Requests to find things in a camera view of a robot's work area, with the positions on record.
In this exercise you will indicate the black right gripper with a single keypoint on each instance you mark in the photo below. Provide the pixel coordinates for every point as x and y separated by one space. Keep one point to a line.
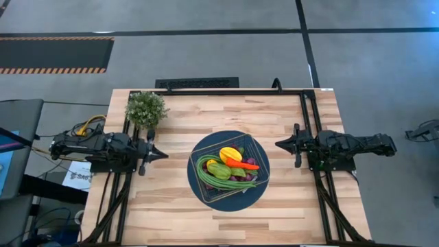
297 145

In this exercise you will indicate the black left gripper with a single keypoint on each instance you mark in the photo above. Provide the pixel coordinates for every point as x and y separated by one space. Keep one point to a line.
148 151

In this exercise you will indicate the purple red onion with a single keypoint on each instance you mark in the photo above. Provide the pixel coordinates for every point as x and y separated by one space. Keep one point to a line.
210 187
247 177
251 161
205 168
234 178

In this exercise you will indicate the yellow orange mango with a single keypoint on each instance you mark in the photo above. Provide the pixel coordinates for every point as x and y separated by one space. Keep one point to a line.
230 153

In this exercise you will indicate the long green beans bundle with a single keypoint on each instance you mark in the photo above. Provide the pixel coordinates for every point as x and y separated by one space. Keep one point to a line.
223 185

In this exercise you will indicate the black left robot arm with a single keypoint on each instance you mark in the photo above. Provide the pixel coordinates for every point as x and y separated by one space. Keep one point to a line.
103 145

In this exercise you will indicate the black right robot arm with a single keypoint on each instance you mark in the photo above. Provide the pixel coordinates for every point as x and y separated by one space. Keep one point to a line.
360 144

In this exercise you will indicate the potted green plant black pot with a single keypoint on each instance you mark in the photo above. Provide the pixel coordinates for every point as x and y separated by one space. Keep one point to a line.
145 109

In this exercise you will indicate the round blue woven placemat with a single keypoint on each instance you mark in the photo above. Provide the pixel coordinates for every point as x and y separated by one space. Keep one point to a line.
233 202

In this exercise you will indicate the black ribbed floor mat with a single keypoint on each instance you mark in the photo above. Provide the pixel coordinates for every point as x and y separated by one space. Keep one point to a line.
197 83

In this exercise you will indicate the white printed paper sheet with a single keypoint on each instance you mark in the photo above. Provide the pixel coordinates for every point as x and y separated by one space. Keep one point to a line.
77 176

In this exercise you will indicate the grey side desk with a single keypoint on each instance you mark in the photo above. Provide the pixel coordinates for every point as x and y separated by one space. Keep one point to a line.
20 116

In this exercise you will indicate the black hazard striped floor mat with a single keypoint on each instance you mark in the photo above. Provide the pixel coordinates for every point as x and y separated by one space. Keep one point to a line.
55 55

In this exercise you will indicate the black arched bracket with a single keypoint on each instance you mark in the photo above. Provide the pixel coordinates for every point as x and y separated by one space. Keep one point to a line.
278 79

